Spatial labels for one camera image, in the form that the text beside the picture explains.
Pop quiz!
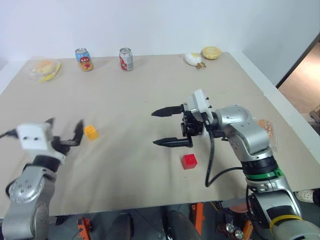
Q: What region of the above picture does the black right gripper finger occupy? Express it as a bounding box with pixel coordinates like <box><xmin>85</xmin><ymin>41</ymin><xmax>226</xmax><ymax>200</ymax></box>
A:
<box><xmin>152</xmin><ymin>136</ymin><xmax>194</xmax><ymax>149</ymax></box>
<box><xmin>150</xmin><ymin>104</ymin><xmax>185</xmax><ymax>118</ymax></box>

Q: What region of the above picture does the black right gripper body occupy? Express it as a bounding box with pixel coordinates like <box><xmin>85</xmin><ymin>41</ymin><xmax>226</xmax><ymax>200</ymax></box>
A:
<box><xmin>180</xmin><ymin>102</ymin><xmax>210</xmax><ymax>138</ymax></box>

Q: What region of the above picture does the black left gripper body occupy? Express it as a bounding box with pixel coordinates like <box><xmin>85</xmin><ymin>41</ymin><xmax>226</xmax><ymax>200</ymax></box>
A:
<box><xmin>48</xmin><ymin>135</ymin><xmax>73</xmax><ymax>156</ymax></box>

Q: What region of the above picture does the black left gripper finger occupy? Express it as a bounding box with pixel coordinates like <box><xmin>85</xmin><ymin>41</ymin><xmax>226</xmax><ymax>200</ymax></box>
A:
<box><xmin>59</xmin><ymin>119</ymin><xmax>85</xmax><ymax>147</ymax></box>
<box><xmin>44</xmin><ymin>117</ymin><xmax>56</xmax><ymax>137</ymax></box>

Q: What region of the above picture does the yellow toy brick cube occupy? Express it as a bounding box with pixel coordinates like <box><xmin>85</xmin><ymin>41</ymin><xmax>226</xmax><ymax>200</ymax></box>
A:
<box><xmin>84</xmin><ymin>124</ymin><xmax>99</xmax><ymax>142</ymax></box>

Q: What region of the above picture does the red toy brick cube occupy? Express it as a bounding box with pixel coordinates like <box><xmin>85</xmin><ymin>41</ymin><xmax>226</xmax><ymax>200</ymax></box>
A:
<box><xmin>181</xmin><ymin>153</ymin><xmax>198</xmax><ymax>171</ymax></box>

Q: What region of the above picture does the burger in clear plastic wrap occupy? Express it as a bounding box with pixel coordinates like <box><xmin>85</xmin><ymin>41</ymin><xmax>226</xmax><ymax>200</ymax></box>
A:
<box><xmin>25</xmin><ymin>58</ymin><xmax>62</xmax><ymax>84</ymax></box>

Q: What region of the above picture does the white toy goose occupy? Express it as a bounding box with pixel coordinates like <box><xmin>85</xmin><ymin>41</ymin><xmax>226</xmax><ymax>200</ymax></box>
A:
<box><xmin>184</xmin><ymin>52</ymin><xmax>208</xmax><ymax>70</ymax></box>

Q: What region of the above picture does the red and white drink can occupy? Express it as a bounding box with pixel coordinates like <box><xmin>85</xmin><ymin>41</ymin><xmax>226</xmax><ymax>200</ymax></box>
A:
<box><xmin>118</xmin><ymin>47</ymin><xmax>134</xmax><ymax>72</ymax></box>

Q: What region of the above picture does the blue and orange drink can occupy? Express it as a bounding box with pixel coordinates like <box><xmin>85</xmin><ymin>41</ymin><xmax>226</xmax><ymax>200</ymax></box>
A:
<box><xmin>75</xmin><ymin>47</ymin><xmax>95</xmax><ymax>73</ymax></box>

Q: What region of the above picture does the yellow round bun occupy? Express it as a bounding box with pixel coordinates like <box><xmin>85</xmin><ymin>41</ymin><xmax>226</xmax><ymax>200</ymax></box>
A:
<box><xmin>201</xmin><ymin>46</ymin><xmax>223</xmax><ymax>61</ymax></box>

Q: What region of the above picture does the bagged bread in clear plastic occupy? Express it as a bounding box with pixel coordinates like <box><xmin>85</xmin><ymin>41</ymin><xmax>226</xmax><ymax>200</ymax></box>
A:
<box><xmin>257</xmin><ymin>118</ymin><xmax>279</xmax><ymax>154</ymax></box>

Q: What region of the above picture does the pink round disc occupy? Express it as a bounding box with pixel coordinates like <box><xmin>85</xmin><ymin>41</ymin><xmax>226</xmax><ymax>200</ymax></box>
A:
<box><xmin>229</xmin><ymin>202</ymin><xmax>248</xmax><ymax>214</ymax></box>

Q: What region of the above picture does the grey cart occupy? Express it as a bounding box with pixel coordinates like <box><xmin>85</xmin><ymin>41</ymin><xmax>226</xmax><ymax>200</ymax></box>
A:
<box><xmin>309</xmin><ymin>104</ymin><xmax>320</xmax><ymax>124</ymax></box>

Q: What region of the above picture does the white shoe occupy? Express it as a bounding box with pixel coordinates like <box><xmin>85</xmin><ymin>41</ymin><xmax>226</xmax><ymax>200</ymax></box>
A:
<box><xmin>294</xmin><ymin>189</ymin><xmax>316</xmax><ymax>204</ymax></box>

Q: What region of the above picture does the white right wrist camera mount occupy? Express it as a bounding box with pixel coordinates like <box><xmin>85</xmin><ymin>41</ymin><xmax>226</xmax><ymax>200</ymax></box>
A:
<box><xmin>187</xmin><ymin>88</ymin><xmax>214</xmax><ymax>133</ymax></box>

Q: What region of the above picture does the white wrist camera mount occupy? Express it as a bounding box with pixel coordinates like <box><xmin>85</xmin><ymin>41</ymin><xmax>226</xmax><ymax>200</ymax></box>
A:
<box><xmin>187</xmin><ymin>88</ymin><xmax>214</xmax><ymax>133</ymax></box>
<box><xmin>15</xmin><ymin>122</ymin><xmax>67</xmax><ymax>164</ymax></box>

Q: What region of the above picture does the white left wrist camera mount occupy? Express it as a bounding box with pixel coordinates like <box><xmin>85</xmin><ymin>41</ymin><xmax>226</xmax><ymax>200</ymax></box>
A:
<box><xmin>15</xmin><ymin>122</ymin><xmax>67</xmax><ymax>164</ymax></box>

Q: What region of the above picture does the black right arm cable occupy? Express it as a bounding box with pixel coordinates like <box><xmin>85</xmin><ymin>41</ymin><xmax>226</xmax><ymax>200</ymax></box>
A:
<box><xmin>204</xmin><ymin>128</ymin><xmax>245</xmax><ymax>188</ymax></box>

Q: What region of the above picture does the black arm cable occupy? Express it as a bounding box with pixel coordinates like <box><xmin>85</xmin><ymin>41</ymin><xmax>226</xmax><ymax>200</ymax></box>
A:
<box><xmin>0</xmin><ymin>128</ymin><xmax>19</xmax><ymax>139</ymax></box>
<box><xmin>204</xmin><ymin>128</ymin><xmax>245</xmax><ymax>188</ymax></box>

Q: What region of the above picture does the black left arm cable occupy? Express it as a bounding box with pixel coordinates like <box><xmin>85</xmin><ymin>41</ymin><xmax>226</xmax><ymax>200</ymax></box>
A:
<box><xmin>0</xmin><ymin>128</ymin><xmax>19</xmax><ymax>139</ymax></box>

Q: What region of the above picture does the orange metal bracket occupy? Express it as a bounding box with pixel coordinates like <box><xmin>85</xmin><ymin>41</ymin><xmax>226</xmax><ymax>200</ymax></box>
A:
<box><xmin>76</xmin><ymin>216</ymin><xmax>94</xmax><ymax>240</ymax></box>
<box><xmin>190</xmin><ymin>202</ymin><xmax>205</xmax><ymax>236</ymax></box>

